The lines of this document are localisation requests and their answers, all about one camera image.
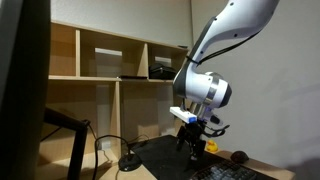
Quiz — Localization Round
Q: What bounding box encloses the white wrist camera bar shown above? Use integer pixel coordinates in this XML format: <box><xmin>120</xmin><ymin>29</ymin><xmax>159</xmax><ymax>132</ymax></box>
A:
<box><xmin>168</xmin><ymin>106</ymin><xmax>199</xmax><ymax>125</ymax></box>

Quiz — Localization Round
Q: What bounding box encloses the black desk mat white logo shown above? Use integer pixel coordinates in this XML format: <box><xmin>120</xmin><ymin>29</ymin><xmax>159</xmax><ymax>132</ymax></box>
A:
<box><xmin>129</xmin><ymin>134</ymin><xmax>278</xmax><ymax>180</ymax></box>

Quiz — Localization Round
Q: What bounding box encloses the black camera cable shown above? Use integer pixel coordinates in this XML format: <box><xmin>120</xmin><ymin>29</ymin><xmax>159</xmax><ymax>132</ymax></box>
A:
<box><xmin>202</xmin><ymin>123</ymin><xmax>231</xmax><ymax>139</ymax></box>

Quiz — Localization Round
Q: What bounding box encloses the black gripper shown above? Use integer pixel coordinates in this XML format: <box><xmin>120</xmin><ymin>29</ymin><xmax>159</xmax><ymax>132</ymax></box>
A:
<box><xmin>176</xmin><ymin>123</ymin><xmax>207</xmax><ymax>162</ymax></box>

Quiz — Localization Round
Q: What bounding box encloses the dark mechanical keyboard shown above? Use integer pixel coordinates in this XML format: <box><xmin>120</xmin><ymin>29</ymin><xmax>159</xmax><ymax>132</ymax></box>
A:
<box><xmin>189</xmin><ymin>160</ymin><xmax>258</xmax><ymax>180</ymax></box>

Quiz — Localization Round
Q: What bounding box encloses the round black stand base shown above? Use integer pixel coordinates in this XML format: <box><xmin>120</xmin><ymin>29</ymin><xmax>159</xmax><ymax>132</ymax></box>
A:
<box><xmin>117</xmin><ymin>153</ymin><xmax>143</xmax><ymax>173</ymax></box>

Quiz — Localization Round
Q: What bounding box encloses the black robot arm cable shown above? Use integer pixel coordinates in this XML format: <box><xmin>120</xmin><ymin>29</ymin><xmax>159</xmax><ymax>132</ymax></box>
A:
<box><xmin>184</xmin><ymin>29</ymin><xmax>263</xmax><ymax>67</ymax></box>

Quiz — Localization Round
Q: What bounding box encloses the wooden shelf unit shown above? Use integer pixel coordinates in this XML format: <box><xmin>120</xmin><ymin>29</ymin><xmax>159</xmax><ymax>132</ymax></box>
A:
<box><xmin>34</xmin><ymin>19</ymin><xmax>198</xmax><ymax>180</ymax></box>

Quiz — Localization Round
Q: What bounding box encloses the black monitor stand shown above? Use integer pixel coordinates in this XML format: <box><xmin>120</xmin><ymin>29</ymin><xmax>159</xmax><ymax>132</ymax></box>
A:
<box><xmin>42</xmin><ymin>107</ymin><xmax>91</xmax><ymax>180</ymax></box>

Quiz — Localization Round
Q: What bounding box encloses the black desk cable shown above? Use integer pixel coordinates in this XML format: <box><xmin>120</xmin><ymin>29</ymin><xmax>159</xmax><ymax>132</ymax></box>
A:
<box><xmin>90</xmin><ymin>133</ymin><xmax>151</xmax><ymax>180</ymax></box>

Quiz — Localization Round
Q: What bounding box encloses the dark computer mouse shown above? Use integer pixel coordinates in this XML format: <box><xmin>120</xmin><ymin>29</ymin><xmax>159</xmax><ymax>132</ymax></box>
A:
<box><xmin>230</xmin><ymin>150</ymin><xmax>251</xmax><ymax>165</ymax></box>

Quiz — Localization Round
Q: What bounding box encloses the yellow rubber duck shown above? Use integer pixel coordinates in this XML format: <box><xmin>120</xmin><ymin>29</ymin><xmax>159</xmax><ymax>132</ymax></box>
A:
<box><xmin>205</xmin><ymin>139</ymin><xmax>220</xmax><ymax>154</ymax></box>

